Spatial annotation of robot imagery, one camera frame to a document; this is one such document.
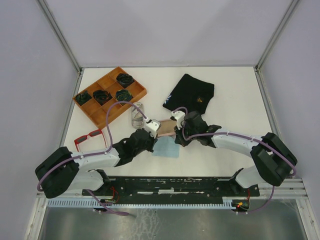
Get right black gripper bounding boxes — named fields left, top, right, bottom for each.
left=173, top=120, right=199, bottom=147

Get light blue cloth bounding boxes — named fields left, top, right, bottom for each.
left=152, top=136, right=180, bottom=158

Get pink glasses case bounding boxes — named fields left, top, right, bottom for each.
left=157, top=119, right=176, bottom=137

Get marble pattern glasses case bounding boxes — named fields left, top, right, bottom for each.
left=130, top=102, right=145, bottom=129

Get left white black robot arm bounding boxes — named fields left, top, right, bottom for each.
left=35, top=128, right=158, bottom=199

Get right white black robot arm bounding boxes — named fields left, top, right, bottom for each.
left=171, top=107, right=298, bottom=196

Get red sunglasses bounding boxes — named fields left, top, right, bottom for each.
left=73, top=129, right=107, bottom=152

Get black folded cloth pouch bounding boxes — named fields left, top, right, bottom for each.
left=162, top=73, right=215, bottom=115

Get rolled blue yellow belt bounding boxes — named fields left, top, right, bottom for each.
left=115, top=89, right=133, bottom=105

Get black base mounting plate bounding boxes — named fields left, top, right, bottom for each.
left=93, top=176, right=260, bottom=203

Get rolled black belt middle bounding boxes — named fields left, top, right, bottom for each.
left=93, top=89, right=113, bottom=106

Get wooden compartment tray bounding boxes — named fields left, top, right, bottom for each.
left=73, top=66, right=147, bottom=129

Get rolled black belt top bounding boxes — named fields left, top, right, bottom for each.
left=116, top=73, right=134, bottom=88

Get rolled green black belt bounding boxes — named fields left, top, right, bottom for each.
left=75, top=90, right=92, bottom=106

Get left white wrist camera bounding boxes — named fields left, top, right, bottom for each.
left=144, top=119, right=161, bottom=139

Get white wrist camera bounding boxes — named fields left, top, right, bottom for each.
left=144, top=119, right=161, bottom=139
left=170, top=110, right=186, bottom=130

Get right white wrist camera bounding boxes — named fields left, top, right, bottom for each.
left=170, top=110, right=186, bottom=130

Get white slotted cable duct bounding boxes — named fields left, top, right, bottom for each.
left=47, top=194, right=237, bottom=210

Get right aluminium frame post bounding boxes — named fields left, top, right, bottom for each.
left=255, top=0, right=301, bottom=72

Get aluminium frame post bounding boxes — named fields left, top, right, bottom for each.
left=255, top=0, right=301, bottom=72
left=37, top=0, right=85, bottom=73

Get left aluminium frame post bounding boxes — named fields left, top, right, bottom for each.
left=37, top=0, right=85, bottom=73

